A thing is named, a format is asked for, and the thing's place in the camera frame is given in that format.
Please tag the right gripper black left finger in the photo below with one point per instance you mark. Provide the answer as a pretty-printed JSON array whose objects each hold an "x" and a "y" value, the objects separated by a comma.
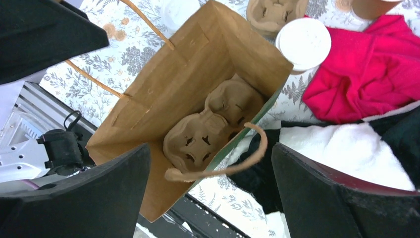
[{"x": 102, "y": 202}]

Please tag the green brown paper bag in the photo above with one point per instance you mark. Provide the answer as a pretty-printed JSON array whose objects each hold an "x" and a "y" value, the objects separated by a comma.
[{"x": 214, "y": 44}]

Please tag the stack of brown paper cups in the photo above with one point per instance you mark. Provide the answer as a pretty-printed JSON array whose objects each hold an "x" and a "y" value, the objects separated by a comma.
[{"x": 372, "y": 9}]

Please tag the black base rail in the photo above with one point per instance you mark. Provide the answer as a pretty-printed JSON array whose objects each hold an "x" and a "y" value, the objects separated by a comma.
[{"x": 188, "y": 218}]

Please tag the brown cardboard cup carrier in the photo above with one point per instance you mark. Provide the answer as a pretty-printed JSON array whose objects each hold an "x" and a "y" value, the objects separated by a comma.
[{"x": 268, "y": 17}]

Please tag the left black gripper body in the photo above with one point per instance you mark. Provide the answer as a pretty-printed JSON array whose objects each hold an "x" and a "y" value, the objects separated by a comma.
[{"x": 36, "y": 34}]

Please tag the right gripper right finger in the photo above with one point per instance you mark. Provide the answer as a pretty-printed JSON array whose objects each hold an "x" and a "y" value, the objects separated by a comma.
[{"x": 321, "y": 202}]

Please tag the brown paper coffee cup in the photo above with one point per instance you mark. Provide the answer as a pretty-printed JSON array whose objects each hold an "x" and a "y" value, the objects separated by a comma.
[{"x": 305, "y": 42}]

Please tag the white plastic cup lid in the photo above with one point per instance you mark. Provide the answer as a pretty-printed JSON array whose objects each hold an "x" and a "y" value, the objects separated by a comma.
[{"x": 174, "y": 13}]

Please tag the red cloth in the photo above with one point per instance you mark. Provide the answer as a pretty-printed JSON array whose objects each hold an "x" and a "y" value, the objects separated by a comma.
[{"x": 366, "y": 73}]

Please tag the black white checkered blanket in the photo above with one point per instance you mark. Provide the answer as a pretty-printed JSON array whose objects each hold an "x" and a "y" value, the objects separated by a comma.
[{"x": 381, "y": 149}]

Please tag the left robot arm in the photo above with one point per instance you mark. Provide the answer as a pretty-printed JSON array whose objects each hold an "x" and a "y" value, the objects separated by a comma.
[{"x": 56, "y": 151}]

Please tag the floral table mat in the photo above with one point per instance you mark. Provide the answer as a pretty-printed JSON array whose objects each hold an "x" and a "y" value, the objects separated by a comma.
[{"x": 132, "y": 44}]

